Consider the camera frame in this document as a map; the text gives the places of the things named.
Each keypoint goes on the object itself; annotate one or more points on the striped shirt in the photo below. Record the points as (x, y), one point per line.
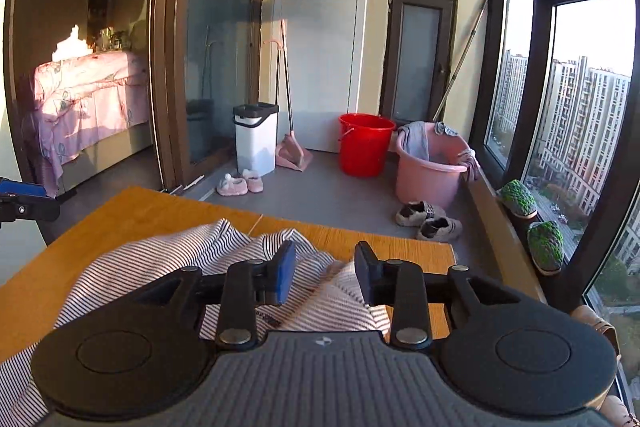
(125, 267)

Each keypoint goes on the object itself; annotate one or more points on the pink dustpan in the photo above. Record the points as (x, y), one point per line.
(292, 154)

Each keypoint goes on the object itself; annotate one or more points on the white cabinet door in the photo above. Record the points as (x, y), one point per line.
(320, 32)

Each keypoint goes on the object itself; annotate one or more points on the pink rag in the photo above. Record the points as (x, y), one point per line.
(470, 164)

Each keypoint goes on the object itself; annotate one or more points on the apartment buildings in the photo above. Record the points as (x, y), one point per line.
(575, 122)

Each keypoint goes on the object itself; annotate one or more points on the frosted glass door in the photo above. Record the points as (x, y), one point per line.
(417, 57)

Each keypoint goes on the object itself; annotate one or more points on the bed with pink floral bedspread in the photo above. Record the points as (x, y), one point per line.
(85, 107)

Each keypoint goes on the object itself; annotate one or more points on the dark wall picture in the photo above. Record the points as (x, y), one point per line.
(99, 2)

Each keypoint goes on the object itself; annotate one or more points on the large dark window frame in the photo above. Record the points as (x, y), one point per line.
(542, 57)

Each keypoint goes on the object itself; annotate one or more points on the mop pole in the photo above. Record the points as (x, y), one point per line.
(462, 57)

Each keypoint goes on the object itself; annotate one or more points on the small green potted plant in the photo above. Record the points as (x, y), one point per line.
(546, 247)
(519, 199)

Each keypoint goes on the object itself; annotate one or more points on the pink slipper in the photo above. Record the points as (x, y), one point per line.
(254, 182)
(231, 186)

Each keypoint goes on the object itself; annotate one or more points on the grey sneaker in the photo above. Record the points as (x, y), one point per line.
(440, 229)
(420, 213)

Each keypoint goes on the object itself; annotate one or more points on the broom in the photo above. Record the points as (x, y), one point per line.
(287, 82)

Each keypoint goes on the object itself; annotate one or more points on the sliding glass door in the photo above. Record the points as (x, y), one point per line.
(220, 32)

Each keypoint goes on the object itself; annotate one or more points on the large grey cloth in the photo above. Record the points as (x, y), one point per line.
(415, 139)

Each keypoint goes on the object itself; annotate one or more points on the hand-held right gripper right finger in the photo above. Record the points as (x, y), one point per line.
(366, 279)

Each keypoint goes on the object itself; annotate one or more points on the small grey cloth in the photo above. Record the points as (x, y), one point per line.
(445, 128)

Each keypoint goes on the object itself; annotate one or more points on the red bucket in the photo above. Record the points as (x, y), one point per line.
(365, 147)

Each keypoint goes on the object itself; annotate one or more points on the pink plastic basin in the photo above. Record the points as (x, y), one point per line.
(425, 182)

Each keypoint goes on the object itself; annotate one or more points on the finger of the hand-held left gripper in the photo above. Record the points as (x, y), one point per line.
(22, 189)

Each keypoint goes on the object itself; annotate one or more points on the white trash bin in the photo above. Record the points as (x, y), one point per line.
(255, 142)

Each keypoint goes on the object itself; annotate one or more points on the green houseplant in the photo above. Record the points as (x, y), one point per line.
(115, 39)

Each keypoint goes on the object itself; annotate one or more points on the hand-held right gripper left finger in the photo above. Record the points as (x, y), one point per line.
(284, 274)

